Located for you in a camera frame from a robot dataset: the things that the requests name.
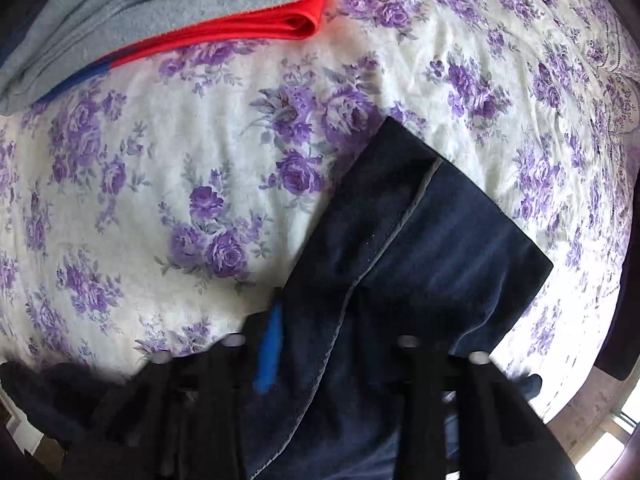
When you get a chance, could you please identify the red folded garment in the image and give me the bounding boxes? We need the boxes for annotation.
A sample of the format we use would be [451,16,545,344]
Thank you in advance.
[101,0,326,68]

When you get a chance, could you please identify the grey folded garment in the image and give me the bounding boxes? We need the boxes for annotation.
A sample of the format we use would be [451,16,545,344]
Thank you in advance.
[1,0,298,116]

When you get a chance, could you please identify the navy pants with white stripe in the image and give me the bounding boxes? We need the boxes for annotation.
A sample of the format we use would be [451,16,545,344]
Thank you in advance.
[0,115,556,480]

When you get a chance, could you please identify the purple floral bedsheet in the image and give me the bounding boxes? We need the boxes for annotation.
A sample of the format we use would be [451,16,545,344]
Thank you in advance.
[1,0,639,419]

